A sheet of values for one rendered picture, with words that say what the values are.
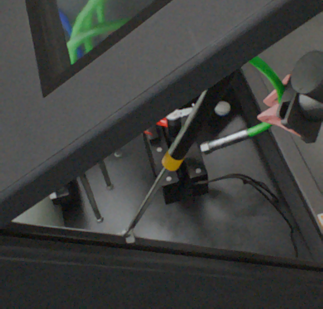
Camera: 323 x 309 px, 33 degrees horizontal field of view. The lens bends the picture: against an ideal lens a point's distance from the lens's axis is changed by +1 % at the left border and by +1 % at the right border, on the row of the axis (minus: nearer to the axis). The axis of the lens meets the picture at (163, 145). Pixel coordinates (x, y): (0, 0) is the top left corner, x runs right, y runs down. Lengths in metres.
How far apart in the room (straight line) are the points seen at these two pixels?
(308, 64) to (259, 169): 0.64
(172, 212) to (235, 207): 0.14
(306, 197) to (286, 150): 0.12
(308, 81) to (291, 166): 0.50
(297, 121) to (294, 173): 0.39
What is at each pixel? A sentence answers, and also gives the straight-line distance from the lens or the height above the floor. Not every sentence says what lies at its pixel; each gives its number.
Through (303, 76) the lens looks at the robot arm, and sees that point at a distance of 0.72.
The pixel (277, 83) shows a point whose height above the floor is 1.33.
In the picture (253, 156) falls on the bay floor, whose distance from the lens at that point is 1.35.
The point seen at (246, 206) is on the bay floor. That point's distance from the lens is 1.27.
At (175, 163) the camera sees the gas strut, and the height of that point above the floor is 1.47.
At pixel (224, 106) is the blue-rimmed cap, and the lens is 1.42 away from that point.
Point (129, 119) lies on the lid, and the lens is 0.43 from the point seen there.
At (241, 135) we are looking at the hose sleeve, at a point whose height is 1.19.
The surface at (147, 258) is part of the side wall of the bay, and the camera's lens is 0.71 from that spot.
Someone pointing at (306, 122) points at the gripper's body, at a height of 1.30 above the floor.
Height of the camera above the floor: 1.94
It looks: 54 degrees down
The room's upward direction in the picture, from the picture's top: 9 degrees counter-clockwise
